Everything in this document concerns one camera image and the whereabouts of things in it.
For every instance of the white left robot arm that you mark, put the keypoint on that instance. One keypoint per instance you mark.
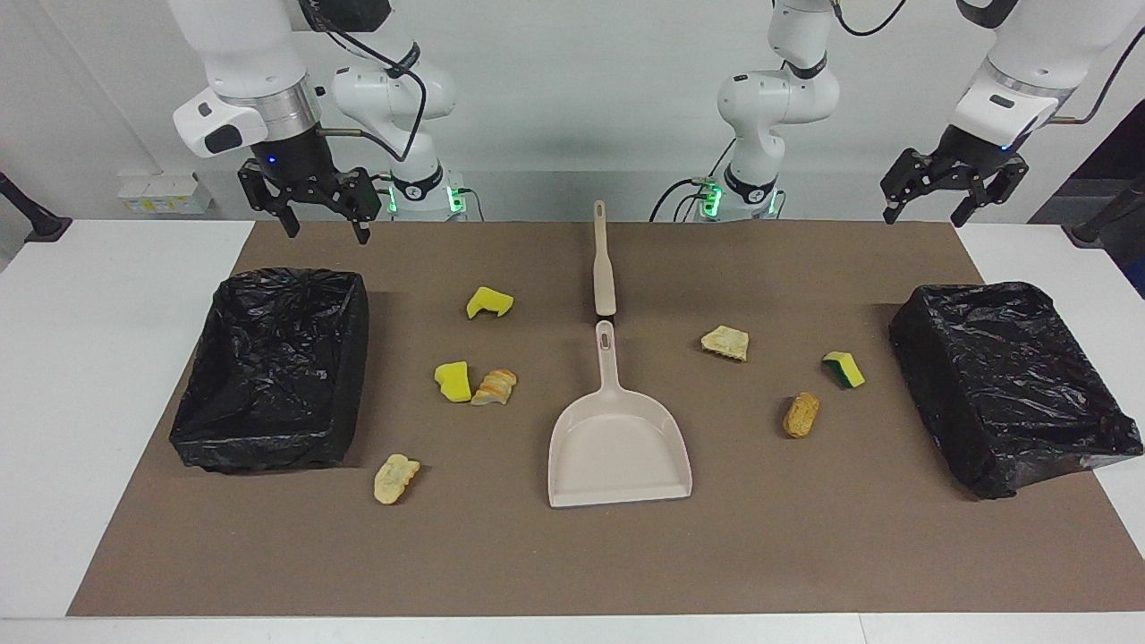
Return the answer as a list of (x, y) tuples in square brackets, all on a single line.
[(778, 98)]

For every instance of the black stand foot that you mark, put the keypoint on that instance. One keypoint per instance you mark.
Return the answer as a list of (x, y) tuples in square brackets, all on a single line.
[(40, 224), (1105, 215)]

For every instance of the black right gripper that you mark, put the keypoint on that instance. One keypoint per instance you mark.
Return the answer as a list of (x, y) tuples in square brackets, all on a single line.
[(295, 165)]

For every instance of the striped croissant piece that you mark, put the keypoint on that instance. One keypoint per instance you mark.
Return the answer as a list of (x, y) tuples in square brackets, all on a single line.
[(494, 388)]

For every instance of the pale toast slice piece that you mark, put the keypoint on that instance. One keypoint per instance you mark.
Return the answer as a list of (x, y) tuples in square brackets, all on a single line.
[(725, 343)]

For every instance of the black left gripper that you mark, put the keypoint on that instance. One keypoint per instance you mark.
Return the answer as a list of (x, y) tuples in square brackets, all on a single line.
[(979, 154)]

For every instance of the brown bread roll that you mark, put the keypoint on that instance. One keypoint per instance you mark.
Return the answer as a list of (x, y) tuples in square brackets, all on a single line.
[(801, 415)]

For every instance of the black bag lined bin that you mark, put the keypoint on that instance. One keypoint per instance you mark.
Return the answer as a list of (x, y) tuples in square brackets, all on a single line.
[(1011, 394), (268, 376)]

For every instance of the notched yellow sponge piece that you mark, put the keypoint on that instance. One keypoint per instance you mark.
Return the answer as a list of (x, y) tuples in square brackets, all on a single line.
[(487, 302)]

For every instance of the white wall power strip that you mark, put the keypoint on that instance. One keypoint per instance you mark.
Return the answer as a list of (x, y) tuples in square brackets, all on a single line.
[(165, 192)]

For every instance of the brown table mat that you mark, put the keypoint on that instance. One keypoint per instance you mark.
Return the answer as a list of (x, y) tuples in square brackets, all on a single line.
[(572, 555)]

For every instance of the beige hand brush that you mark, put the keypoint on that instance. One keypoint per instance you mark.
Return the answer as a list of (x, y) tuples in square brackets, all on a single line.
[(606, 277)]

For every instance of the green and yellow sponge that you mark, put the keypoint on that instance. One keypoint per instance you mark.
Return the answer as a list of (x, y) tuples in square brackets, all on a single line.
[(845, 370)]

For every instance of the beige plastic dustpan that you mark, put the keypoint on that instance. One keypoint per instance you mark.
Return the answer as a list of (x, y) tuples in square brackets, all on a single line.
[(617, 447)]

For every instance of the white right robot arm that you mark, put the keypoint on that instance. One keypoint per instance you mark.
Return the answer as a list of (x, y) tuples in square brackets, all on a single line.
[(241, 54)]

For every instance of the pale bread piece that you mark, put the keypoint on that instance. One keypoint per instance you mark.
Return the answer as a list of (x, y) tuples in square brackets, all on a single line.
[(395, 478)]

